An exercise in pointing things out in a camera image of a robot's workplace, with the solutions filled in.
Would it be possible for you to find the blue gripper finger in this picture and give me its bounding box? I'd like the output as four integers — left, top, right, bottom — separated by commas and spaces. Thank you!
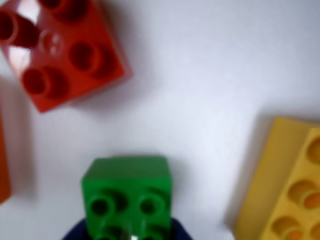
59, 216, 90, 240
170, 216, 194, 240

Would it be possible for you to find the green 2x4 block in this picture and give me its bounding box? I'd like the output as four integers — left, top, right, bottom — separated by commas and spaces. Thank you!
80, 155, 174, 240

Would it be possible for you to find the orange 2x4 block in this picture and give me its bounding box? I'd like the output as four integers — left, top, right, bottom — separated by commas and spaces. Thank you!
0, 107, 12, 205

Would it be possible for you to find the yellow 2x4 block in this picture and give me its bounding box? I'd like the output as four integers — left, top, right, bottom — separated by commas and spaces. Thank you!
233, 116, 320, 240

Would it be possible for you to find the red 2x2 block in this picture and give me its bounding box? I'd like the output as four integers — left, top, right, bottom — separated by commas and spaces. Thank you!
0, 0, 134, 114

